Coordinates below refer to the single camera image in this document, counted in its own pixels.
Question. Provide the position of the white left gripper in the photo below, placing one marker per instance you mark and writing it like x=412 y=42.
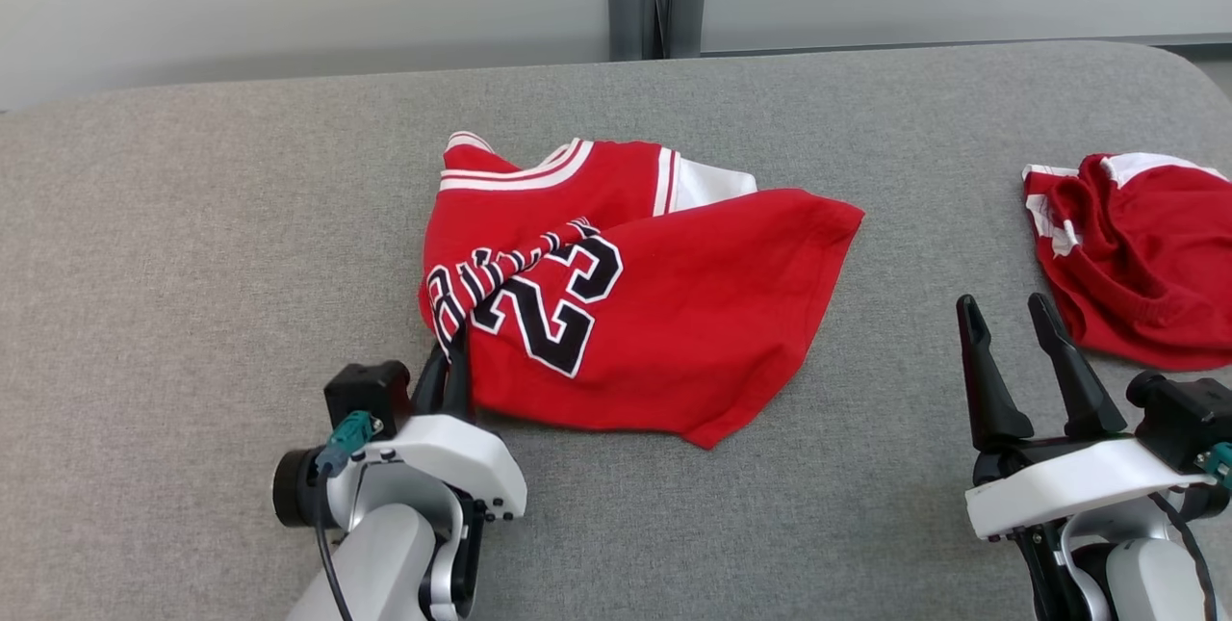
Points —
x=452 y=457

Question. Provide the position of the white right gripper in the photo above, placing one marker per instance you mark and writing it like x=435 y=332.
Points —
x=1059 y=486

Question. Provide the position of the red shorts with white stripe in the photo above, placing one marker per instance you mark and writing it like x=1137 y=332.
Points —
x=1155 y=265

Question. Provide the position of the red Bulls 23 jersey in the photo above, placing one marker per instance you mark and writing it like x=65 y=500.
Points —
x=674 y=313

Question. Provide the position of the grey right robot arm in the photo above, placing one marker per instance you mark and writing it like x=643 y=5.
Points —
x=1145 y=582

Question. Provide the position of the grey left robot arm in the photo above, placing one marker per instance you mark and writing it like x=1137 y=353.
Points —
x=385 y=563

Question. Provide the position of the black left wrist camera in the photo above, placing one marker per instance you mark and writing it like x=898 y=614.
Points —
x=371 y=390

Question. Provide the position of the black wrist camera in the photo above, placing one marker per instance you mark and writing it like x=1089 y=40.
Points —
x=371 y=390
x=1179 y=419

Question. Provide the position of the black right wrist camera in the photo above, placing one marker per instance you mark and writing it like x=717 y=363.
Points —
x=1179 y=419

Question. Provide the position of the grey partition base rail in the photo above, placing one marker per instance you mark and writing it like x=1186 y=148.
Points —
x=962 y=41

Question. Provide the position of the grey cylindrical post foot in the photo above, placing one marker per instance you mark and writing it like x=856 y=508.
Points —
x=689 y=10
x=624 y=14

